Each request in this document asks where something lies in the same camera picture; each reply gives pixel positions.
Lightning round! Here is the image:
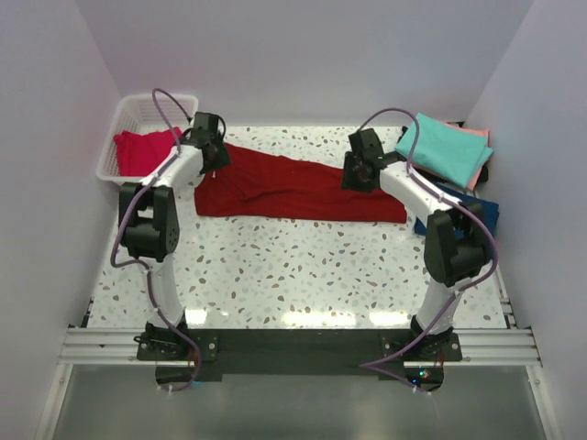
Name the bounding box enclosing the dark red t-shirt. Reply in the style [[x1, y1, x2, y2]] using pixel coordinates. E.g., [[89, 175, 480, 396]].
[[194, 144, 407, 224]]

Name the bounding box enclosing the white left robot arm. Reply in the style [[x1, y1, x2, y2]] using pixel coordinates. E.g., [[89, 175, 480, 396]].
[[110, 112, 230, 359]]

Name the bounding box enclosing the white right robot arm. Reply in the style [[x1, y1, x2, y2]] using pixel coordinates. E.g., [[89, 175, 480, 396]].
[[342, 128, 497, 361]]

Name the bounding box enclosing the magenta t-shirt in basket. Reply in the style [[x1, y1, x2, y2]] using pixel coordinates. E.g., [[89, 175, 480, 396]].
[[114, 129, 175, 177]]

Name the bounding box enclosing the white plastic laundry basket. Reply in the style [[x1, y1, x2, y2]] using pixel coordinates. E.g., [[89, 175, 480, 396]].
[[94, 93, 200, 187]]

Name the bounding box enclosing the teal folded t-shirt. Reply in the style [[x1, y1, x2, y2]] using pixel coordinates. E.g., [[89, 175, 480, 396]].
[[412, 113, 493, 190]]

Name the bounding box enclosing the pink folded t-shirt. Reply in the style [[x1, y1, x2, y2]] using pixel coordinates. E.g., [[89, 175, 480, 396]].
[[431, 119, 493, 190]]

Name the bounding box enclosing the navy blue folded t-shirt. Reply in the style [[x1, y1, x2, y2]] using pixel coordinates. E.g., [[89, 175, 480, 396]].
[[414, 186, 500, 238]]

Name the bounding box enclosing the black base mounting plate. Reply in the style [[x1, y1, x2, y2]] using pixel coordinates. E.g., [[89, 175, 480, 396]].
[[134, 325, 463, 391]]

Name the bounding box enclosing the aluminium frame rail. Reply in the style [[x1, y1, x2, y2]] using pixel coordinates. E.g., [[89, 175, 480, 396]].
[[58, 328, 541, 367]]

